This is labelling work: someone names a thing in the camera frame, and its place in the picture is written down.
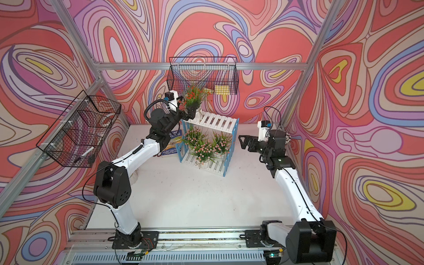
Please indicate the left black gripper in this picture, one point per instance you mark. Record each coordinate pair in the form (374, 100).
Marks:
(187, 115)

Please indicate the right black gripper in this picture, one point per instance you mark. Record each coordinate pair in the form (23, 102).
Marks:
(253, 141)

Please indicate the red flower potted plant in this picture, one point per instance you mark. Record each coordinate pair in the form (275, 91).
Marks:
(193, 97)

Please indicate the pink flower potted plant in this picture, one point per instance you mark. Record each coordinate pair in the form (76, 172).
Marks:
(221, 143)
(204, 155)
(193, 137)

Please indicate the blue white wooden rack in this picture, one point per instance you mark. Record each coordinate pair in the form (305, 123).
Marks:
(210, 124)

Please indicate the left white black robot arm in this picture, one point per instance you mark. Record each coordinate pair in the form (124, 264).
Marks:
(112, 184)

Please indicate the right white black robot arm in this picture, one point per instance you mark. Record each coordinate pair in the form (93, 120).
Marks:
(311, 239)

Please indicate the yellow sponge in basket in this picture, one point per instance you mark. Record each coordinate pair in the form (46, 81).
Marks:
(223, 90)

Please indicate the blue treehouse book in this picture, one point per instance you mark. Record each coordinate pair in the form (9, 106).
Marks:
(176, 138)

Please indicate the pencil holder cup with pencils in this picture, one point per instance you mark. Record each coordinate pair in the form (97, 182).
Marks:
(287, 138)

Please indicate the white marker in basket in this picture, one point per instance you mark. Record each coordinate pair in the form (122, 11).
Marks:
(80, 157)

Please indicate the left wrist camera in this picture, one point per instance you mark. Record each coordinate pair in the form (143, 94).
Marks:
(171, 98)

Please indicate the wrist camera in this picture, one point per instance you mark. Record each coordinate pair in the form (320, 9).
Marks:
(171, 98)
(264, 129)

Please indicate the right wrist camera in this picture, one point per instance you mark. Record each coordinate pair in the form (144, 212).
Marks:
(264, 129)

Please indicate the black wire basket back wall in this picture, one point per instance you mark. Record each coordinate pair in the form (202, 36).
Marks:
(203, 71)

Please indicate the black wire basket wall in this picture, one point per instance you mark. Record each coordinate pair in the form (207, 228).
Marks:
(203, 71)
(86, 122)

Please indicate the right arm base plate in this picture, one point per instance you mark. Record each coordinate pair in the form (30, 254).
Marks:
(256, 239)

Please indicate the black wire basket left wall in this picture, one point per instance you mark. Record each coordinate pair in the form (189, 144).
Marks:
(86, 122)

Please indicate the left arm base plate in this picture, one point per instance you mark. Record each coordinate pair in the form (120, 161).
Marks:
(145, 240)

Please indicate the aluminium front rail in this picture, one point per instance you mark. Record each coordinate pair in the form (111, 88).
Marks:
(180, 246)

